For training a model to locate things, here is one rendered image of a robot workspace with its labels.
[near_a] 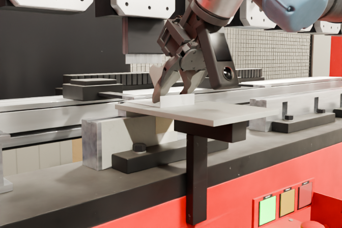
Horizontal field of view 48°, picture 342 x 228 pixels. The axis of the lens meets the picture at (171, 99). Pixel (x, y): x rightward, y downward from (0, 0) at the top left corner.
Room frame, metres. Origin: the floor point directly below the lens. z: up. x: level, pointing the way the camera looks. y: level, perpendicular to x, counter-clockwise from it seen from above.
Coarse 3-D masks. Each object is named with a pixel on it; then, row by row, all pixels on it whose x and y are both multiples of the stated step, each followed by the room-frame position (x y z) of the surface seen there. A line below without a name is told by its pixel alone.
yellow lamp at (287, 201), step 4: (284, 192) 0.71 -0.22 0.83; (288, 192) 0.72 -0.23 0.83; (292, 192) 0.73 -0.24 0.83; (284, 196) 0.71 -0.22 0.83; (288, 196) 0.72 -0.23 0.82; (292, 196) 0.73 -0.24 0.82; (280, 200) 0.71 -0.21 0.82; (284, 200) 0.71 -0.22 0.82; (288, 200) 0.72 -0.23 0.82; (292, 200) 0.73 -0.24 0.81; (280, 204) 0.71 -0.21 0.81; (284, 204) 0.71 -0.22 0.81; (288, 204) 0.72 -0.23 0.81; (292, 204) 0.73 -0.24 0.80; (280, 208) 0.71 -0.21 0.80; (284, 208) 0.71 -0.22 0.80; (288, 208) 0.72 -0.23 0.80; (292, 208) 0.73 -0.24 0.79; (280, 212) 0.71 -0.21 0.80; (284, 212) 0.71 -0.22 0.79; (288, 212) 0.72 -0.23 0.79
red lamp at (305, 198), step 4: (308, 184) 0.76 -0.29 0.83; (300, 188) 0.75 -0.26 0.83; (304, 188) 0.75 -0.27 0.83; (308, 188) 0.76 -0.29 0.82; (300, 192) 0.75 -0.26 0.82; (304, 192) 0.75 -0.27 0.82; (308, 192) 0.76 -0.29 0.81; (300, 196) 0.75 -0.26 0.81; (304, 196) 0.76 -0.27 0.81; (308, 196) 0.76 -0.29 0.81; (300, 200) 0.75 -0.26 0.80; (304, 200) 0.76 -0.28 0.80; (308, 200) 0.76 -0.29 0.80; (300, 204) 0.75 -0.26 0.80; (304, 204) 0.76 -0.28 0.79; (308, 204) 0.77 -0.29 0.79
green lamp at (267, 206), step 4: (264, 200) 0.67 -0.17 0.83; (268, 200) 0.68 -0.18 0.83; (272, 200) 0.69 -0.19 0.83; (260, 204) 0.67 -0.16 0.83; (264, 204) 0.67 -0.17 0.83; (268, 204) 0.68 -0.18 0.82; (272, 204) 0.69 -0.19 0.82; (260, 208) 0.67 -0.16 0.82; (264, 208) 0.67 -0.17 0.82; (268, 208) 0.68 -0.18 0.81; (272, 208) 0.69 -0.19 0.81; (260, 212) 0.67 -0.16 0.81; (264, 212) 0.67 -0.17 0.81; (268, 212) 0.68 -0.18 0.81; (272, 212) 0.69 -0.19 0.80; (260, 216) 0.67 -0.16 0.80; (264, 216) 0.67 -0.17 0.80; (268, 216) 0.68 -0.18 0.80; (272, 216) 0.69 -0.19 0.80; (260, 220) 0.67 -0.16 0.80; (264, 220) 0.67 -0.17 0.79; (268, 220) 0.68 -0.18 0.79; (260, 224) 0.67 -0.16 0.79
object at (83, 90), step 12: (72, 84) 0.98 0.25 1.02; (84, 84) 0.94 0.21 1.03; (96, 84) 0.96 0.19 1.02; (108, 84) 0.98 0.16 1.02; (120, 84) 1.00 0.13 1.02; (72, 96) 0.97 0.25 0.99; (84, 96) 0.93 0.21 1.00; (96, 96) 0.95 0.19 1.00; (108, 96) 0.92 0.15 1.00; (120, 96) 0.88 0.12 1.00; (132, 96) 0.86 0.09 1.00; (144, 96) 0.86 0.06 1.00
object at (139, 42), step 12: (132, 24) 0.80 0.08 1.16; (144, 24) 0.82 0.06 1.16; (156, 24) 0.84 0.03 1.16; (132, 36) 0.80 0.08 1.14; (144, 36) 0.82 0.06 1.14; (156, 36) 0.84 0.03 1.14; (132, 48) 0.80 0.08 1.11; (144, 48) 0.82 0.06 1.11; (156, 48) 0.84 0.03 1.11; (132, 60) 0.81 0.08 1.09; (144, 60) 0.83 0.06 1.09; (156, 60) 0.85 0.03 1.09
